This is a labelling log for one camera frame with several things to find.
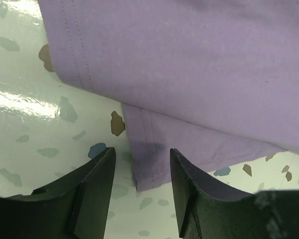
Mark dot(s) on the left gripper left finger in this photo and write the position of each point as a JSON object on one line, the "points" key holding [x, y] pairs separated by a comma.
{"points": [[74, 206]]}

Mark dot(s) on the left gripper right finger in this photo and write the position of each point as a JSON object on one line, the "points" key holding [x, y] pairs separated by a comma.
{"points": [[207, 208]]}

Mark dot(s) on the purple t-shirt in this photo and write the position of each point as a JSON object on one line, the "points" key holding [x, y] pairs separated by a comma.
{"points": [[216, 79]]}

